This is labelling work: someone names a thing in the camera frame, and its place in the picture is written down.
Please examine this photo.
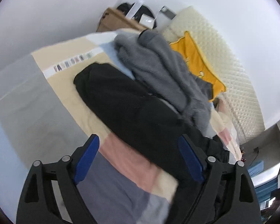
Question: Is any black puffer jacket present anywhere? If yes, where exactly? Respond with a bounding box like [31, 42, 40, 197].
[73, 62, 229, 224]

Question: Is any blue curtain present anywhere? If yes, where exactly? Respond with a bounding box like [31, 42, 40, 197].
[255, 178, 278, 209]

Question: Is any grey white shelf unit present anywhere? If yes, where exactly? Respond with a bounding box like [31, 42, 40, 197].
[243, 121, 280, 187]

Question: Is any patchwork colour-block duvet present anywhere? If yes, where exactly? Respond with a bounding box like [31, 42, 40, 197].
[0, 27, 242, 224]

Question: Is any cream quilted headboard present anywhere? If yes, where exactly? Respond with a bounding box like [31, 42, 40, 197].
[161, 6, 265, 144]

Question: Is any grey fleece jacket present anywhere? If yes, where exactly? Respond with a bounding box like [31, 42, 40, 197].
[114, 30, 213, 135]

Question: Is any yellow cushion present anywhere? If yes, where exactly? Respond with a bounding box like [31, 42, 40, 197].
[170, 31, 227, 102]

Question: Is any brown cardboard box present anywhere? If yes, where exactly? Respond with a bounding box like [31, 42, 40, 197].
[97, 8, 147, 32]

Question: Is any white power adapter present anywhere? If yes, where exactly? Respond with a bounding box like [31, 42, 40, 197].
[139, 14, 155, 29]

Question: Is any black bag on nightstand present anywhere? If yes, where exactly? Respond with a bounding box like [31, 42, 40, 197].
[116, 3, 157, 29]

